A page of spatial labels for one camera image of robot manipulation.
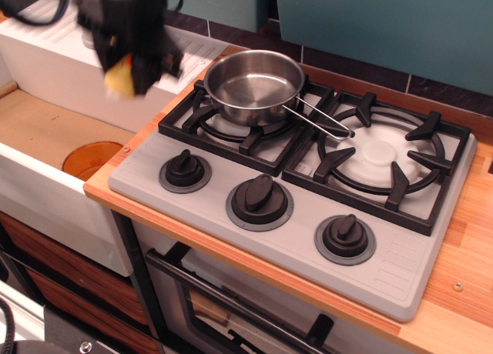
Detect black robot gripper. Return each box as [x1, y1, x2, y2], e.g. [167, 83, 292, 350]
[75, 0, 183, 95]

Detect yellow stuffed duck toy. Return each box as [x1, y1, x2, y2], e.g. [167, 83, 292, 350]
[104, 55, 136, 99]

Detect stainless steel pan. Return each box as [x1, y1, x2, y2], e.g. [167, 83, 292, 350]
[203, 50, 354, 141]

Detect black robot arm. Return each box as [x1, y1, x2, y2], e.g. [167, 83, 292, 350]
[1, 0, 183, 99]

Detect black left stove knob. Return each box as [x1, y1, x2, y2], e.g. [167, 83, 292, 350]
[159, 149, 212, 194]

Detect black stove knob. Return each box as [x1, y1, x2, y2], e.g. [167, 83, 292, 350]
[226, 174, 294, 232]
[159, 149, 212, 194]
[314, 214, 377, 266]

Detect black middle stove knob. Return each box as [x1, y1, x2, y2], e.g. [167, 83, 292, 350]
[226, 174, 294, 232]

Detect grey toy stove top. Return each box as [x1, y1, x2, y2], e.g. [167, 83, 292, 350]
[106, 55, 478, 323]

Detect black right stove knob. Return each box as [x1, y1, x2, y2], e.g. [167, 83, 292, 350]
[314, 214, 377, 266]

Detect black left burner grate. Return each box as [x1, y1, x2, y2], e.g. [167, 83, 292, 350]
[158, 79, 320, 176]

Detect black burner grate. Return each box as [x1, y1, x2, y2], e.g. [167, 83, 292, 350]
[158, 79, 320, 176]
[282, 91, 477, 236]

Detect white toy sink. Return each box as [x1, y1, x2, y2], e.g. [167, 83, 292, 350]
[1, 6, 226, 276]

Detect orange sink drain plug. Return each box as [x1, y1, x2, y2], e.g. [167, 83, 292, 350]
[62, 141, 122, 181]

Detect wooden drawer fronts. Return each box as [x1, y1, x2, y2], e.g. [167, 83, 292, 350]
[1, 213, 162, 353]

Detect black right burner grate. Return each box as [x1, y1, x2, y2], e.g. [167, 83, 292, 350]
[282, 91, 477, 236]

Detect oven door with black handle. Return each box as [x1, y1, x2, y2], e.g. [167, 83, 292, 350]
[144, 242, 403, 353]

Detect teal wall cabinet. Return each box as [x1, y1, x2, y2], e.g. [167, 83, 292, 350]
[169, 0, 492, 95]

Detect black braided cable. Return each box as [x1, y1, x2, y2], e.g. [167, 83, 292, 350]
[0, 296, 18, 354]

